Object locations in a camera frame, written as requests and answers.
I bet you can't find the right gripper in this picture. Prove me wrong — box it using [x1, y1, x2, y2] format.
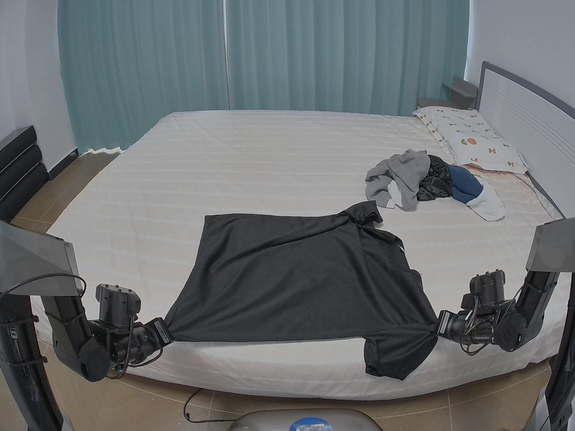
[437, 310, 495, 345]

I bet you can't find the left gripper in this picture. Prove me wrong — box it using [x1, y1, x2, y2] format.
[123, 317, 176, 365]

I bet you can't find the black T-shirt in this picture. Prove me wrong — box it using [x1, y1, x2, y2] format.
[164, 200, 438, 380]

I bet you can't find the bed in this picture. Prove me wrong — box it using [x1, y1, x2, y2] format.
[36, 61, 575, 409]

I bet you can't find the white garment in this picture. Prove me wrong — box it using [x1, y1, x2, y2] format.
[466, 175, 506, 222]

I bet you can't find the dark blue garment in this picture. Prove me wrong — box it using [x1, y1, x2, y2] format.
[447, 164, 483, 204]

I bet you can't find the black shiny garment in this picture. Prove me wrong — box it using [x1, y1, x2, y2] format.
[417, 154, 453, 202]

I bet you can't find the grey garment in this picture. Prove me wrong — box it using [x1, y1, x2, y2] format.
[365, 149, 432, 212]

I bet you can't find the white printed pillow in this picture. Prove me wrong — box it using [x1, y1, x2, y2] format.
[412, 106, 530, 175]

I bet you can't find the black chest of drawers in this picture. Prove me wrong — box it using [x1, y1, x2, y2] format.
[0, 125, 49, 223]

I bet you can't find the grey bedside table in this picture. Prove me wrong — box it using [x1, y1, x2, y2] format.
[418, 76, 479, 110]

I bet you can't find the blue-green curtain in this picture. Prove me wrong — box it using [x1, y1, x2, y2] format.
[58, 0, 232, 154]
[225, 0, 470, 116]

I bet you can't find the black cable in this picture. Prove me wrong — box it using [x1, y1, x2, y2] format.
[183, 389, 236, 424]
[0, 275, 87, 306]

